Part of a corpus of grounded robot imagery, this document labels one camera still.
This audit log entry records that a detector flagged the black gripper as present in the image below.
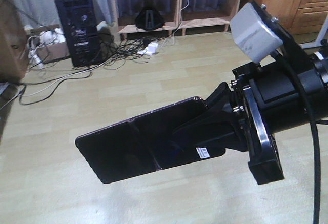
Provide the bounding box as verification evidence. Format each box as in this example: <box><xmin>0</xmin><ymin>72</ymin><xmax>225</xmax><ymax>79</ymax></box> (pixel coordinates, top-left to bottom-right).
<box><xmin>173</xmin><ymin>62</ymin><xmax>308</xmax><ymax>185</ymax></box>

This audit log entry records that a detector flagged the black smartphone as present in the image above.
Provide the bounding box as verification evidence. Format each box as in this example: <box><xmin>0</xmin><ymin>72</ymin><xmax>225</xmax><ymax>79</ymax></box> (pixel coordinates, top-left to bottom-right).
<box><xmin>75</xmin><ymin>97</ymin><xmax>226</xmax><ymax>184</ymax></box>

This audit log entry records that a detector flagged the wooden shelf desk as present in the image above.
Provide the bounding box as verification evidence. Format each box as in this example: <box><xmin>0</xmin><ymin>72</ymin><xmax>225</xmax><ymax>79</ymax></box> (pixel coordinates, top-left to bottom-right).
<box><xmin>113</xmin><ymin>0</ymin><xmax>240</xmax><ymax>39</ymax></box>

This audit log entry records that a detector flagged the white desk leg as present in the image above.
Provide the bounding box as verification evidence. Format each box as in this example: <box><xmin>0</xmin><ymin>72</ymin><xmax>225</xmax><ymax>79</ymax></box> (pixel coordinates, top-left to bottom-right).
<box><xmin>299</xmin><ymin>16</ymin><xmax>328</xmax><ymax>49</ymax></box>

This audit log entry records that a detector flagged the white power strip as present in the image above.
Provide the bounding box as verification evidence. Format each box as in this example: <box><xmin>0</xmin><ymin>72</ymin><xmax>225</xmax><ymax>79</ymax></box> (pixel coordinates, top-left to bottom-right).
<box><xmin>137</xmin><ymin>42</ymin><xmax>159</xmax><ymax>56</ymax></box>

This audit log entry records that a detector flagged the black triangular device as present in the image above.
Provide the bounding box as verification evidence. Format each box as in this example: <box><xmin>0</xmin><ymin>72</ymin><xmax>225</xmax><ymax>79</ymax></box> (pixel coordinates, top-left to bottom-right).
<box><xmin>135</xmin><ymin>7</ymin><xmax>165</xmax><ymax>31</ymax></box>

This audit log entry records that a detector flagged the black computer tower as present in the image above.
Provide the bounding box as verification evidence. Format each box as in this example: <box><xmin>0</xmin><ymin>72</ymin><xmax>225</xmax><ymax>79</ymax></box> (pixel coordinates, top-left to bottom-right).
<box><xmin>55</xmin><ymin>0</ymin><xmax>103</xmax><ymax>67</ymax></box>

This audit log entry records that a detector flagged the cardboard box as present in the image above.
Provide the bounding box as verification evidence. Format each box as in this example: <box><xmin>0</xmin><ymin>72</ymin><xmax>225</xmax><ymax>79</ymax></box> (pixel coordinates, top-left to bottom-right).
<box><xmin>24</xmin><ymin>25</ymin><xmax>70</xmax><ymax>69</ymax></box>

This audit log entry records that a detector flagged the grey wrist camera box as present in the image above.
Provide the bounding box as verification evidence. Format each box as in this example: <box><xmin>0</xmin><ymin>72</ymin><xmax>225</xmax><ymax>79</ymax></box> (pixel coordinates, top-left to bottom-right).
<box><xmin>230</xmin><ymin>2</ymin><xmax>283</xmax><ymax>64</ymax></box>

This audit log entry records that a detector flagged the black camera cable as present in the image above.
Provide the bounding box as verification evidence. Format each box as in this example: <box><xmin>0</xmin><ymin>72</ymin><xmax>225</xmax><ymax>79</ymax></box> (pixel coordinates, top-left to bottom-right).
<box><xmin>274</xmin><ymin>52</ymin><xmax>328</xmax><ymax>224</ymax></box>

